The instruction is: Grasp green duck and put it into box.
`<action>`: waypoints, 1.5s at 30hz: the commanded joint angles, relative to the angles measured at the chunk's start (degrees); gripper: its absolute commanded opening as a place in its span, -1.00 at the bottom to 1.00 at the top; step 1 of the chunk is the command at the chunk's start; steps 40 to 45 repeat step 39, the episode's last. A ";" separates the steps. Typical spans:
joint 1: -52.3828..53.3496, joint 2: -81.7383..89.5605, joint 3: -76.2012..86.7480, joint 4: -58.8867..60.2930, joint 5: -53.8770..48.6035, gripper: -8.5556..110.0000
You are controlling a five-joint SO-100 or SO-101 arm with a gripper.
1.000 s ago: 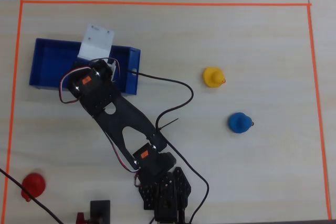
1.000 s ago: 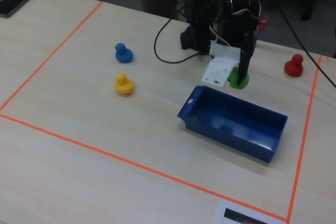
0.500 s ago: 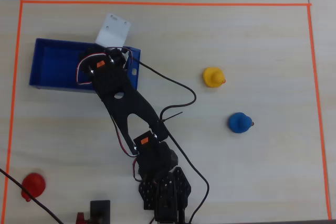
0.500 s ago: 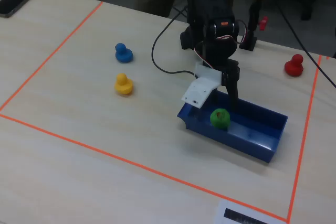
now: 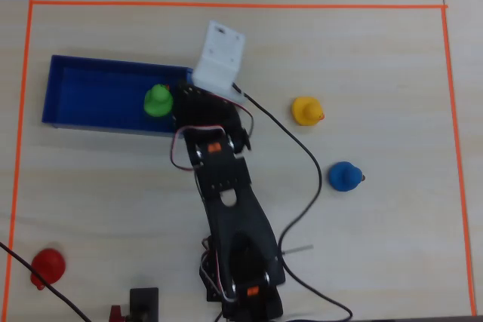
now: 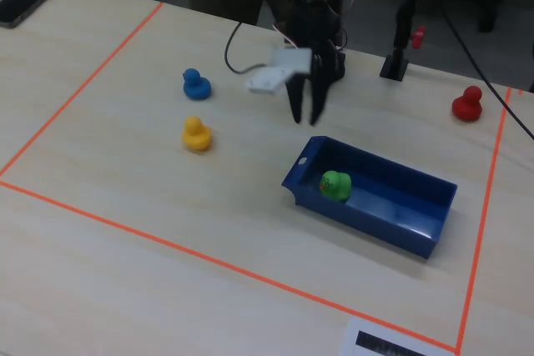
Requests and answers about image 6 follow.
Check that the blue rubber duck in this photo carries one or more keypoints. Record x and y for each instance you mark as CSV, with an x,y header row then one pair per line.
x,y
196,86

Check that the orange tape line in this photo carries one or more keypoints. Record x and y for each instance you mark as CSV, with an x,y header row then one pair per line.
x,y
83,85
208,261

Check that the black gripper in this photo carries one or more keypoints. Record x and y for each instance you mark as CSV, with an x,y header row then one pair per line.
x,y
322,74

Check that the black smartphone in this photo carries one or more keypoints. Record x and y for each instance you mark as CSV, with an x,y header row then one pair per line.
x,y
23,3

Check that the white paper label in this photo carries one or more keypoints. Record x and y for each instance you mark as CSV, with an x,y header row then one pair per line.
x,y
388,341

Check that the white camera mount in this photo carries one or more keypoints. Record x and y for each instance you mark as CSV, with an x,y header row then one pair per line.
x,y
279,72

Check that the red rubber duck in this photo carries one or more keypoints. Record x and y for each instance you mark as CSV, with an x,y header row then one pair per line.
x,y
468,106

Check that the green rubber duck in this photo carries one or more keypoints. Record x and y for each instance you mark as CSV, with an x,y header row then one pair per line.
x,y
336,184

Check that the blue plastic box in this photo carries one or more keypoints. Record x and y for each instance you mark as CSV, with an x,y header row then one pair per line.
x,y
396,206

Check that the yellow rubber duck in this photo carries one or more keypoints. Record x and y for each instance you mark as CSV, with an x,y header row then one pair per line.
x,y
196,135

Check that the red clamp knob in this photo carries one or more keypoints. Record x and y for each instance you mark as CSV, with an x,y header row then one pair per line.
x,y
418,36

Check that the black clamp stand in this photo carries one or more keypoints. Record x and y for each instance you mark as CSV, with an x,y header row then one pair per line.
x,y
396,56

